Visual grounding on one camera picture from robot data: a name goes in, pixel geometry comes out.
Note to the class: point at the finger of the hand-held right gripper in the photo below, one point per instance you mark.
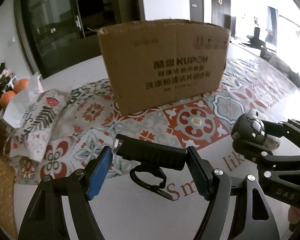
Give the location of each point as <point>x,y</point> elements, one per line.
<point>298,130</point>
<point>277,160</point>

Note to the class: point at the dark glass sliding door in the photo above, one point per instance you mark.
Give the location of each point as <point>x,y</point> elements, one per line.
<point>60,25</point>

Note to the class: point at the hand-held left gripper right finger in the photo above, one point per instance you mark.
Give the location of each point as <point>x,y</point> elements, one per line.
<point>201,180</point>

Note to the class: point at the person's right hand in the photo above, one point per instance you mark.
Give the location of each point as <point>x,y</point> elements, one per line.
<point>295,216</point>

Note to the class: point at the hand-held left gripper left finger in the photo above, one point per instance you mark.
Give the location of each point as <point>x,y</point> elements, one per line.
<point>97,177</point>

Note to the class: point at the dark framed interior door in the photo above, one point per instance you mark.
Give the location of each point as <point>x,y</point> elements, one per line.
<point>196,0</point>

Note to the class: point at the black bike light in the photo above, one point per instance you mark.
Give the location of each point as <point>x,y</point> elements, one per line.
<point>150,155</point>

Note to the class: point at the floral fabric tissue cover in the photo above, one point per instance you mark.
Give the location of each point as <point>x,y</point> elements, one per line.
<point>40,120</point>

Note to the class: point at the white shoe shelf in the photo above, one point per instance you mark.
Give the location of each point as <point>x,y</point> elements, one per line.
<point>3,76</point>

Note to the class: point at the patterned tile-print table runner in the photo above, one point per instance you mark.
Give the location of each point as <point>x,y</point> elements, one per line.
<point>195,122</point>

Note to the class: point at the dark slatted wall panel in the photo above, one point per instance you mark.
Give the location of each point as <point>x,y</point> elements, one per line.
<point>213,10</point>

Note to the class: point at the black computer mouse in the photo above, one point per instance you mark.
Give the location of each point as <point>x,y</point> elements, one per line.
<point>248,128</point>

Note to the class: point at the white wall switch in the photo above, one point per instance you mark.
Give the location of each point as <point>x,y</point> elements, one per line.
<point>12,40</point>

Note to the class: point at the brown cardboard box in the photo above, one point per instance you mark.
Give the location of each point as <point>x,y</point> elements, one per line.
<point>165,67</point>

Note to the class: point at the orange fruit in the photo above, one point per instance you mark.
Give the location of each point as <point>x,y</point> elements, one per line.
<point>8,98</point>
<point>21,85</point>

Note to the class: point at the woven straw box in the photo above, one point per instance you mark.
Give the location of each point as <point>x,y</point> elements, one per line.
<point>1,180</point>

